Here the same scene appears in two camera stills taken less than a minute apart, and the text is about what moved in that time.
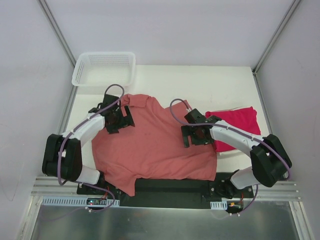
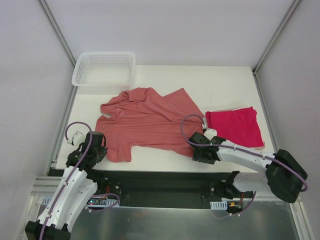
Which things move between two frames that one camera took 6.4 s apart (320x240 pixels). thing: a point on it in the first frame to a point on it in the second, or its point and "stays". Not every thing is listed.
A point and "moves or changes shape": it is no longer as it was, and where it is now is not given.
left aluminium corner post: x=58 y=31 stays
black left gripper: x=122 y=122 to x=100 y=152
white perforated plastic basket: x=105 y=68 stays
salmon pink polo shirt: x=153 y=148 moves or changes shape
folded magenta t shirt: x=245 y=119 stays
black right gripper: x=190 y=137 to x=199 y=154
